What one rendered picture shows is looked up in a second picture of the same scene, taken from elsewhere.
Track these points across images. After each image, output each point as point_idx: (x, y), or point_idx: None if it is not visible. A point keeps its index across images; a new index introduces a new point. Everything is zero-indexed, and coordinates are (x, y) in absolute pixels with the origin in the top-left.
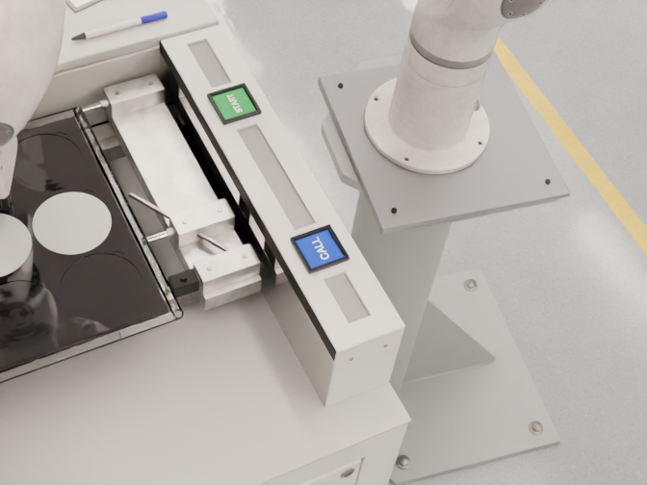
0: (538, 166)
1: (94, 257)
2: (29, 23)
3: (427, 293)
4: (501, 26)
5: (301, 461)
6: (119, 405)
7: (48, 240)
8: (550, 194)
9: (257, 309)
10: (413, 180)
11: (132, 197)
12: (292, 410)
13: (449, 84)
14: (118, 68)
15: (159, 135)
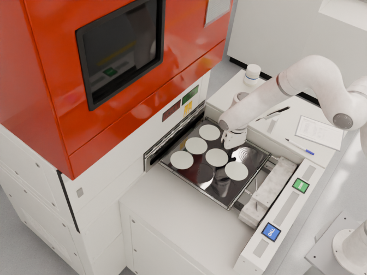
0: None
1: (230, 180)
2: (249, 106)
3: None
4: None
5: (211, 270)
6: (198, 213)
7: (227, 168)
8: None
9: (250, 233)
10: (331, 257)
11: (255, 180)
12: (225, 259)
13: (364, 241)
14: (289, 155)
15: (280, 177)
